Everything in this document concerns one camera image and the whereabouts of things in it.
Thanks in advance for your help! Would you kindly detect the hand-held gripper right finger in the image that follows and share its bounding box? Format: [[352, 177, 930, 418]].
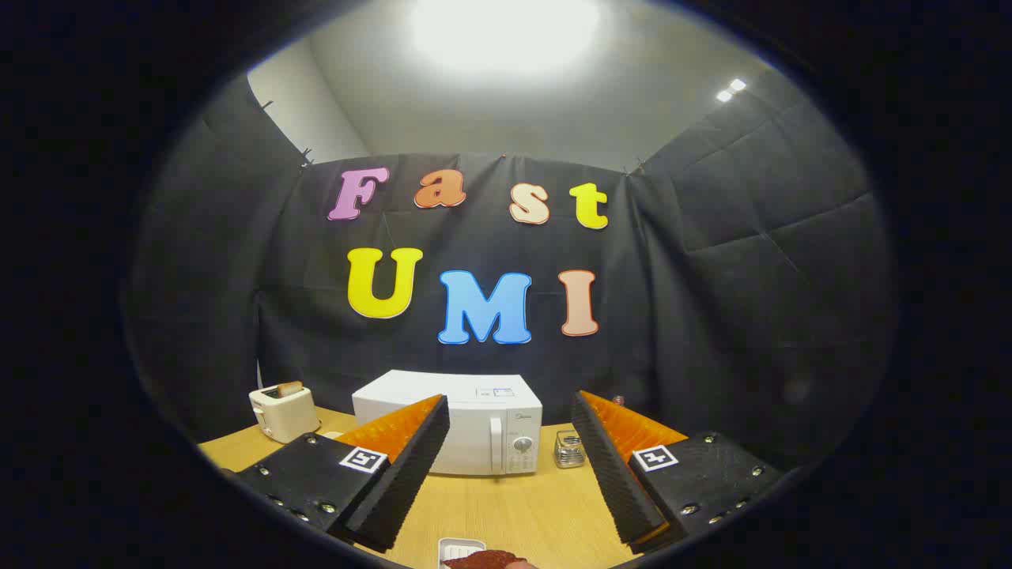
[[571, 390, 785, 554]]

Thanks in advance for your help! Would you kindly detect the cream toaster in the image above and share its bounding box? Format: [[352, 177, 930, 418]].
[[249, 383, 322, 444]]

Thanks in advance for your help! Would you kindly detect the white toaster oven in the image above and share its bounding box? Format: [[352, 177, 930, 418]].
[[352, 370, 544, 477]]

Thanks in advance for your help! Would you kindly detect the metal wire basket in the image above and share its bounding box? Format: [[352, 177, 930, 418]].
[[553, 429, 587, 469]]

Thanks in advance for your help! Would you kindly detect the small white tray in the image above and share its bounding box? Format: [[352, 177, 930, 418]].
[[437, 537, 487, 568]]

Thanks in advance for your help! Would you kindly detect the large ceiling light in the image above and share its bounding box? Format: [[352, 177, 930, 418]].
[[411, 0, 602, 76]]

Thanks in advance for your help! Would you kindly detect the brown meat piece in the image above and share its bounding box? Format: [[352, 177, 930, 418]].
[[443, 549, 529, 569]]

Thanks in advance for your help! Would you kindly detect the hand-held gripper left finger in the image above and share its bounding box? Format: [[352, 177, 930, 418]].
[[235, 394, 451, 554]]

